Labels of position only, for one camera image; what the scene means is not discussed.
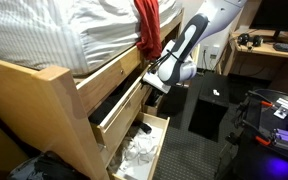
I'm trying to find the wooden drawer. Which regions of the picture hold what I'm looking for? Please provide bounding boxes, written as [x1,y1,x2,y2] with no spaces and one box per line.
[142,89,164,116]
[89,69,150,151]
[107,112,170,180]

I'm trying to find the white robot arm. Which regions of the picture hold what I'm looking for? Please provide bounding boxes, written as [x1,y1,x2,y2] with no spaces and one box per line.
[142,0,247,94]

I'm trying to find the red cloth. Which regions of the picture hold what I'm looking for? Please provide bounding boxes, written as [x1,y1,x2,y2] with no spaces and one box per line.
[134,0,162,60]

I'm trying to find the white crumpled clothes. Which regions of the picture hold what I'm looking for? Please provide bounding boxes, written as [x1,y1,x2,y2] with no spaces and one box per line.
[109,127,162,172]

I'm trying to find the black mini fridge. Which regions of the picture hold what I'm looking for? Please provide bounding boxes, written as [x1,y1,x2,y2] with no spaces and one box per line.
[188,72,229,142]

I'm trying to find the white striped mattress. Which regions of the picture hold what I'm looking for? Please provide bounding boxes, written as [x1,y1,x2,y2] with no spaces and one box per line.
[0,0,181,75]

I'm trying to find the black headphones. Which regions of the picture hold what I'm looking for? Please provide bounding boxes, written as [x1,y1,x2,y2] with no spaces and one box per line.
[237,33,263,47]

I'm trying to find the wooden desk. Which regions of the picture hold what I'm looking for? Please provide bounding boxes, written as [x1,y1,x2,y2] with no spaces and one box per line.
[222,29,288,80]

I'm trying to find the orange clamp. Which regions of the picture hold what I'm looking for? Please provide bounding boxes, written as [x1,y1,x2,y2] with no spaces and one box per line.
[261,101,274,108]

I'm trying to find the black robot cart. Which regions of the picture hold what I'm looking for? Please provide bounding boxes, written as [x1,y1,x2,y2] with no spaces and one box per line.
[215,89,288,180]

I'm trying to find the black monitor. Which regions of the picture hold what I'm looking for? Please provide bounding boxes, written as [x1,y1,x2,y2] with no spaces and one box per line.
[250,0,288,32]

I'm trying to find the wooden bed frame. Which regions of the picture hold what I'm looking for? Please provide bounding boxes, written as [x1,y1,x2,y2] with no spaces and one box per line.
[0,7,186,180]

